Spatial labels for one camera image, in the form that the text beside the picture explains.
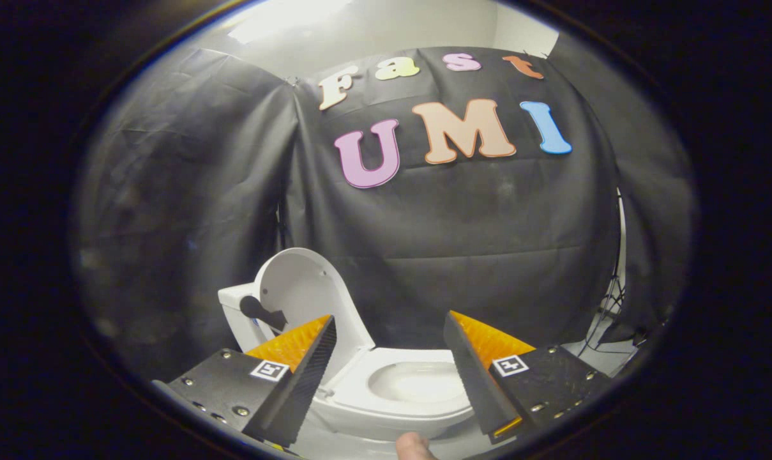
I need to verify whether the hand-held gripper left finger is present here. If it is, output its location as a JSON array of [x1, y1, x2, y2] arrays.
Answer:
[[153, 313, 338, 448]]

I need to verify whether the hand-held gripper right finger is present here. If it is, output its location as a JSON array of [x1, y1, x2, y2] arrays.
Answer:
[[442, 310, 616, 445]]

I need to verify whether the black round lid pull tab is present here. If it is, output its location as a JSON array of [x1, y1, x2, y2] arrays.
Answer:
[[239, 295, 289, 332]]

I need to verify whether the white toilet lid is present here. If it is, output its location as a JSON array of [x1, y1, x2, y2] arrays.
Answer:
[[253, 248, 375, 384]]

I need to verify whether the white toilet bowl with seat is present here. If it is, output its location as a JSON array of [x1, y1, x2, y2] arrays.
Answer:
[[309, 347, 476, 441]]

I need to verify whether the black backdrop cloth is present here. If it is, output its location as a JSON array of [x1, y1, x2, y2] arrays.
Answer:
[[73, 45, 696, 384]]

